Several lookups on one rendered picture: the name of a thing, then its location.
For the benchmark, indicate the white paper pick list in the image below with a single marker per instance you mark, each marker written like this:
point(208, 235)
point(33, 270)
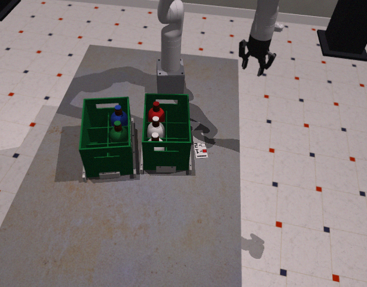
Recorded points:
point(199, 144)

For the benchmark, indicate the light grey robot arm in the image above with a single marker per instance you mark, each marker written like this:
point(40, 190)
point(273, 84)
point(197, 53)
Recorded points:
point(171, 12)

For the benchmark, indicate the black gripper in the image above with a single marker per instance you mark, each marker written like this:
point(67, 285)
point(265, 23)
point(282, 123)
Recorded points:
point(259, 54)

